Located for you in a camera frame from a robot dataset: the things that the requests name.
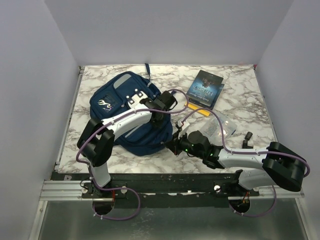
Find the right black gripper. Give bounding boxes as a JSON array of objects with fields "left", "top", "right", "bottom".
[{"left": 164, "top": 129, "right": 204, "bottom": 160}]

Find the yellow notebook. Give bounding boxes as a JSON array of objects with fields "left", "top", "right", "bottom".
[{"left": 184, "top": 102, "right": 211, "bottom": 117}]

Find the dark cover paperback book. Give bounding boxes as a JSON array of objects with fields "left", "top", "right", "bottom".
[{"left": 186, "top": 70, "right": 224, "bottom": 110}]

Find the navy blue student backpack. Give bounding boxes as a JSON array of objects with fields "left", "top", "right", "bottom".
[{"left": 89, "top": 71, "right": 173, "bottom": 156}]

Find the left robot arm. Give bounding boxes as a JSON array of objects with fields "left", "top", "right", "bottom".
[{"left": 76, "top": 91, "right": 177, "bottom": 198}]

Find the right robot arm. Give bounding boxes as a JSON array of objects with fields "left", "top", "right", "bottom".
[{"left": 165, "top": 130, "right": 309, "bottom": 196}]

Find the clear plastic pencil case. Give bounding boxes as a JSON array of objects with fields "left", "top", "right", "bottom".
[{"left": 200, "top": 112, "right": 237, "bottom": 145}]

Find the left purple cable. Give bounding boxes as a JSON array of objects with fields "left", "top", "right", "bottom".
[{"left": 76, "top": 88, "right": 188, "bottom": 221}]

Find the purple cable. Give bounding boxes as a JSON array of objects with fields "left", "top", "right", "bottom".
[
  {"left": 181, "top": 107, "right": 312, "bottom": 218},
  {"left": 76, "top": 88, "right": 188, "bottom": 221}
]

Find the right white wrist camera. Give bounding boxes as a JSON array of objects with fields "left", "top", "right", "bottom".
[{"left": 175, "top": 121, "right": 190, "bottom": 138}]

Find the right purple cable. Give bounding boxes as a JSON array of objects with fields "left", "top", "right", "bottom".
[{"left": 181, "top": 107, "right": 312, "bottom": 218}]

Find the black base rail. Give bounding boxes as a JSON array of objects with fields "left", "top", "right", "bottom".
[{"left": 51, "top": 172, "right": 263, "bottom": 211}]

